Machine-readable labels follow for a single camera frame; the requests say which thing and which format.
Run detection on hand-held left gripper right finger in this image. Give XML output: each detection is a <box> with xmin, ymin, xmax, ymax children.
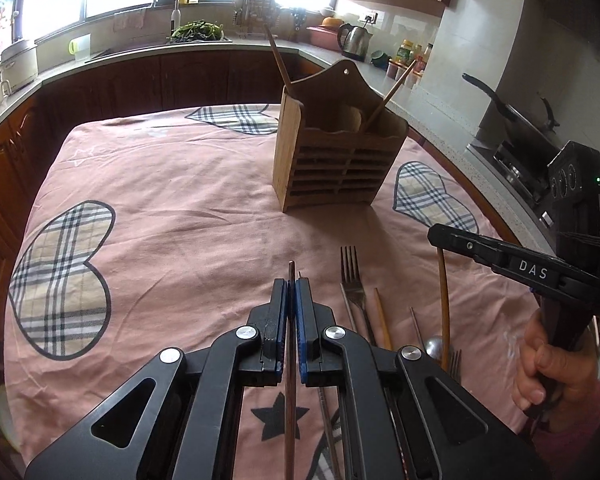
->
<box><xmin>296</xmin><ymin>276</ymin><xmax>548</xmax><ymax>480</ymax></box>

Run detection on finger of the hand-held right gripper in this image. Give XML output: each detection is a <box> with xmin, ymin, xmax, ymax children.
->
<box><xmin>427</xmin><ymin>224</ymin><xmax>600</xmax><ymax>317</ymax></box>

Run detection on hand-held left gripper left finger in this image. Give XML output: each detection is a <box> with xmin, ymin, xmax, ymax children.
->
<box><xmin>24</xmin><ymin>279</ymin><xmax>287</xmax><ymax>480</ymax></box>

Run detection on large metal fork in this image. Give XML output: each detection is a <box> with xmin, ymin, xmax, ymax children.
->
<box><xmin>340</xmin><ymin>246</ymin><xmax>378</xmax><ymax>348</ymax></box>

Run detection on red patterned wooden chopstick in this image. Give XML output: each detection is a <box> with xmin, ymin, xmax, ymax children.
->
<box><xmin>373</xmin><ymin>287</ymin><xmax>394</xmax><ymax>352</ymax></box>

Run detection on brown wooden chopstick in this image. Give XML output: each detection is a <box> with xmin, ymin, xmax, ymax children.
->
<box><xmin>437</xmin><ymin>245</ymin><xmax>454</xmax><ymax>370</ymax></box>

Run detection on wooden utensil holder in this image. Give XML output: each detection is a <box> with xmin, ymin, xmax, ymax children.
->
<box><xmin>272</xmin><ymin>59</ymin><xmax>409</xmax><ymax>213</ymax></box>

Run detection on person's right forearm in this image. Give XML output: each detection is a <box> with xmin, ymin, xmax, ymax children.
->
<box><xmin>527</xmin><ymin>382</ymin><xmax>600</xmax><ymax>480</ymax></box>

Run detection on person's right hand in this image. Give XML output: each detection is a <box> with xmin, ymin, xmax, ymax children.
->
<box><xmin>512</xmin><ymin>310</ymin><xmax>600</xmax><ymax>432</ymax></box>

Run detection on gas stove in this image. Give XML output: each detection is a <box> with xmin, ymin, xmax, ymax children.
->
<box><xmin>467</xmin><ymin>137</ymin><xmax>557</xmax><ymax>207</ymax></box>

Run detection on black wok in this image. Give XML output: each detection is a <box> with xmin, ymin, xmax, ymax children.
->
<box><xmin>462</xmin><ymin>72</ymin><xmax>562</xmax><ymax>152</ymax></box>

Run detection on pink tablecloth with plaid hearts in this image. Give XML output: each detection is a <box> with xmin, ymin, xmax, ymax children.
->
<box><xmin>5</xmin><ymin>102</ymin><xmax>556</xmax><ymax>480</ymax></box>

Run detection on grey kitchen countertop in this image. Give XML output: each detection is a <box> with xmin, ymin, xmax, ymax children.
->
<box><xmin>0</xmin><ymin>35</ymin><xmax>566</xmax><ymax>261</ymax></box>

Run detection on range hood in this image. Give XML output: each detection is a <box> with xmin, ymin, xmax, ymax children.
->
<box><xmin>522</xmin><ymin>0</ymin><xmax>600</xmax><ymax>111</ymax></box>

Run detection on pale wooden spoon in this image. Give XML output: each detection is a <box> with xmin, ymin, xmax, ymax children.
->
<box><xmin>336</xmin><ymin>105</ymin><xmax>365</xmax><ymax>132</ymax></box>

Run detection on row of seasoning shakers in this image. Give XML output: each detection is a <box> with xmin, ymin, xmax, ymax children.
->
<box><xmin>387</xmin><ymin>59</ymin><xmax>424</xmax><ymax>89</ymax></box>

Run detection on light wooden chopstick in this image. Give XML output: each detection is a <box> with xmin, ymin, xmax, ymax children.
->
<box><xmin>364</xmin><ymin>60</ymin><xmax>419</xmax><ymax>131</ymax></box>

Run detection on steel electric kettle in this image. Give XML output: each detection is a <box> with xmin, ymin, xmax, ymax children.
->
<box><xmin>337</xmin><ymin>23</ymin><xmax>374</xmax><ymax>63</ymax></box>

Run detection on wooden lower cabinets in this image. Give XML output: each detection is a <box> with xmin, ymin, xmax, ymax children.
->
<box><xmin>0</xmin><ymin>47</ymin><xmax>326</xmax><ymax>346</ymax></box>

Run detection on pink plastic basin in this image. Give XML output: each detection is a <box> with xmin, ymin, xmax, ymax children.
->
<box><xmin>307</xmin><ymin>25</ymin><xmax>342</xmax><ymax>52</ymax></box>

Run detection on knife block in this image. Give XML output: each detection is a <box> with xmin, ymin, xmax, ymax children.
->
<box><xmin>291</xmin><ymin>7</ymin><xmax>309</xmax><ymax>44</ymax></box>

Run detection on green leafy vegetables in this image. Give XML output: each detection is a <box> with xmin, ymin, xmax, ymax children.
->
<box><xmin>167</xmin><ymin>20</ymin><xmax>225</xmax><ymax>44</ymax></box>

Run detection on metal dish rack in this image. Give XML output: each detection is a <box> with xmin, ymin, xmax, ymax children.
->
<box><xmin>234</xmin><ymin>0</ymin><xmax>282</xmax><ymax>39</ymax></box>

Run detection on chrome sink faucet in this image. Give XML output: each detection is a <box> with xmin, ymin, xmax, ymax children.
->
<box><xmin>152</xmin><ymin>0</ymin><xmax>182</xmax><ymax>37</ymax></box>

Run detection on pink hanging dishcloth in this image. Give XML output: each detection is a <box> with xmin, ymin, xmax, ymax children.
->
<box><xmin>112</xmin><ymin>9</ymin><xmax>149</xmax><ymax>31</ymax></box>

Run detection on large white cooking pot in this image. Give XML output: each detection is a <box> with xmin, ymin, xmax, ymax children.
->
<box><xmin>0</xmin><ymin>39</ymin><xmax>40</xmax><ymax>92</ymax></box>

